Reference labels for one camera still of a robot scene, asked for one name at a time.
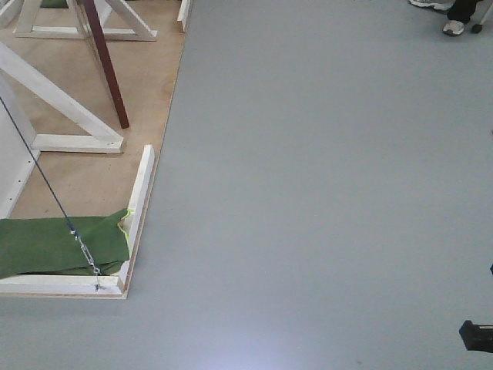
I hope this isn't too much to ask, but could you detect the black chair caster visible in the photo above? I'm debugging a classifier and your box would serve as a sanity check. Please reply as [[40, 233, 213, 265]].
[[471, 24, 483, 34]]

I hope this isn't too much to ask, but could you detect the white far side rail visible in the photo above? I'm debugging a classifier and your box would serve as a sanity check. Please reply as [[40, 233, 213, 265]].
[[177, 0, 193, 33]]

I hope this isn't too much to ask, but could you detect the dark steel guy cable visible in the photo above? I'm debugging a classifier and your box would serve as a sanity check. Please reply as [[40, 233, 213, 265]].
[[0, 96, 76, 234]]

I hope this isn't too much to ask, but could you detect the white diagonal brace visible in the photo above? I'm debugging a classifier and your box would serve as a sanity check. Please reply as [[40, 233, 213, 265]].
[[1, 44, 124, 153], [14, 1, 158, 42]]

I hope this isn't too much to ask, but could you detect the white wall panel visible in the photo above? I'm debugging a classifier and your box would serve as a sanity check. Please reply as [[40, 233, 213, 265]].
[[0, 72, 36, 219]]

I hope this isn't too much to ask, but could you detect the person's grey sneaker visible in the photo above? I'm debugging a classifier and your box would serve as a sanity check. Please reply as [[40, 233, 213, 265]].
[[407, 0, 454, 12], [442, 20, 465, 37]]

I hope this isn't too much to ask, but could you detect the white far diagonal brace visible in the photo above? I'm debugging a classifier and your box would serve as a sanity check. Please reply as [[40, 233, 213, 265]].
[[14, 1, 158, 42]]

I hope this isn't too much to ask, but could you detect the silver turnbuckle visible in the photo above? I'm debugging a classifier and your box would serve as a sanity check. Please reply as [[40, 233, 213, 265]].
[[70, 228, 102, 292]]

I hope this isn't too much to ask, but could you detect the green sandbag near corner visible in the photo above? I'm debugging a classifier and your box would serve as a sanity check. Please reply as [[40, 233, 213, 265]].
[[1, 209, 129, 278]]

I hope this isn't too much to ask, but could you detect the plywood base platform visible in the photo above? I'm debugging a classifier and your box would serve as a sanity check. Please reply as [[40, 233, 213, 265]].
[[1, 1, 184, 299]]

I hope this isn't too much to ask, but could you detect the white near diagonal brace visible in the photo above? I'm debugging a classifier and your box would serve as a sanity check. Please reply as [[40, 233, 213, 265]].
[[1, 44, 124, 153]]

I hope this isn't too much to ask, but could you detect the white front edge rail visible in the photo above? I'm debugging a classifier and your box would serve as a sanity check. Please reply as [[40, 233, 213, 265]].
[[1, 274, 125, 295]]

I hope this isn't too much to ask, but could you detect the white side edge rail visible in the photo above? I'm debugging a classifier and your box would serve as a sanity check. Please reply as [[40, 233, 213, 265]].
[[119, 145, 155, 284]]

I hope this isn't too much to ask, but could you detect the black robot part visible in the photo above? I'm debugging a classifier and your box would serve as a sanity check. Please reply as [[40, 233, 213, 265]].
[[459, 320, 493, 353]]

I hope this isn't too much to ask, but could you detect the brown wooden door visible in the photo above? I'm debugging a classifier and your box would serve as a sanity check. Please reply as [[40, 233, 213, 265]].
[[77, 0, 130, 129]]

